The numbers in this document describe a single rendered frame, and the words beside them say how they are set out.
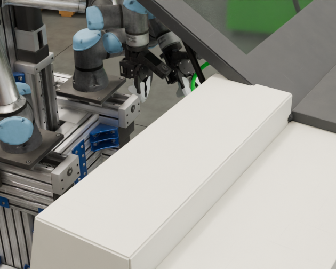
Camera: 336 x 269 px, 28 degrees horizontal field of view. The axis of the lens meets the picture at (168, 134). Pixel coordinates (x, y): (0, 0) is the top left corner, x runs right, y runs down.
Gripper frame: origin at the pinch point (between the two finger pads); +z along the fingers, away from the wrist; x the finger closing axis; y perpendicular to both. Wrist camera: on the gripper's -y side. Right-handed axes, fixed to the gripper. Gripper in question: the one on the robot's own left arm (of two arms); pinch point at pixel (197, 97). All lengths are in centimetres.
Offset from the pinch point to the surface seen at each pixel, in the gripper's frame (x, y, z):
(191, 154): 66, -51, 26
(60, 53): -166, 269, -133
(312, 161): 39, -60, 37
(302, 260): 67, -68, 53
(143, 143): 70, -43, 19
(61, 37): -185, 284, -153
